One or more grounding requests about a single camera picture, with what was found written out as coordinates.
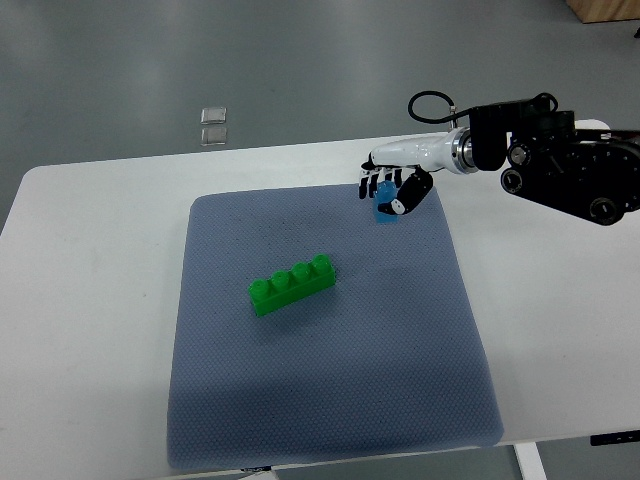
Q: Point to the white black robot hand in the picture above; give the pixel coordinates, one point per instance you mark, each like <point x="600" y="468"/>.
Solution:
<point x="410" y="164"/>

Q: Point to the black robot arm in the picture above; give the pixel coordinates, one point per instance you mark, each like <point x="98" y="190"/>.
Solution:
<point x="543" y="157"/>

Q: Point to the long green block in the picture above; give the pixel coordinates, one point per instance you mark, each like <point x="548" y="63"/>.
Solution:
<point x="285" y="287"/>

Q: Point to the blue grey mat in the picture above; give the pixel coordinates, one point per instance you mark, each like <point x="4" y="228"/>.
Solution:
<point x="388" y="360"/>

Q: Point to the upper metal floor plate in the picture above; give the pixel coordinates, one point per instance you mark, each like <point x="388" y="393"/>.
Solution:
<point x="213" y="115"/>

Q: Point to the metal floor plate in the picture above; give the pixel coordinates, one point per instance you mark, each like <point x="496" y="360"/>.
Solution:
<point x="213" y="115"/>
<point x="214" y="135"/>

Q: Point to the lower metal floor plate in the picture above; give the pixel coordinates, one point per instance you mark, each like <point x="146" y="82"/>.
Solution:
<point x="214" y="135"/>

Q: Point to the wooden box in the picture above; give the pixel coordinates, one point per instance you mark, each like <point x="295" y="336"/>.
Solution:
<point x="600" y="11"/>

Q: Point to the white table leg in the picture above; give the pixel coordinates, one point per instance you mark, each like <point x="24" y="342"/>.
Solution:
<point x="529" y="461"/>

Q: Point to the black table control panel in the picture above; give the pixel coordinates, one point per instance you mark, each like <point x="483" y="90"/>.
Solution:
<point x="615" y="438"/>

